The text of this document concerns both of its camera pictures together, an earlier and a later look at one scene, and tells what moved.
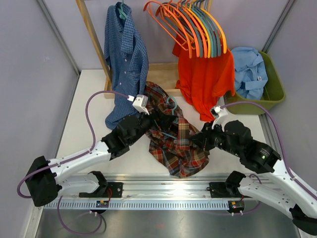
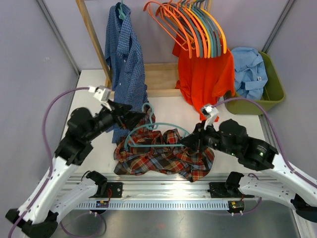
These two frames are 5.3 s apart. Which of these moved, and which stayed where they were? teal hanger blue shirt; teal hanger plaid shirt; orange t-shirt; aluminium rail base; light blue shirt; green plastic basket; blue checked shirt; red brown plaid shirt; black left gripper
Moved: teal hanger plaid shirt; red brown plaid shirt; black left gripper
Stayed: teal hanger blue shirt; orange t-shirt; light blue shirt; blue checked shirt; green plastic basket; aluminium rail base
